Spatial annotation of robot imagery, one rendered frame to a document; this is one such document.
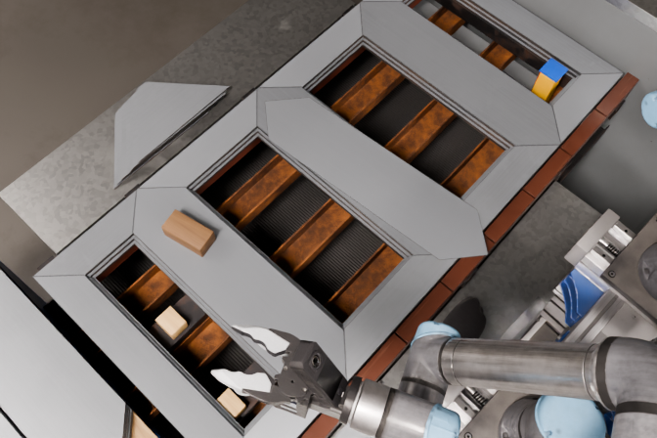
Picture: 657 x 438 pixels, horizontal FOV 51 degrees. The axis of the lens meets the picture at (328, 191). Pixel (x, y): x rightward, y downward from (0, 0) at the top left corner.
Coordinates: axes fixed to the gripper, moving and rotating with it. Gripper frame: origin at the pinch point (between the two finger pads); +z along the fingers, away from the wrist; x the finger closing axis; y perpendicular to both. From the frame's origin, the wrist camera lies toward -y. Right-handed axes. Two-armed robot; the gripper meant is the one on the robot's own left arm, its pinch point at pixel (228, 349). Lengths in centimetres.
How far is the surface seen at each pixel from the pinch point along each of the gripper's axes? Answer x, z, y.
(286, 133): 80, 21, 51
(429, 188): 78, -21, 51
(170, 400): 5, 20, 61
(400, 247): 59, -18, 55
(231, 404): 10, 7, 63
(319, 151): 78, 11, 51
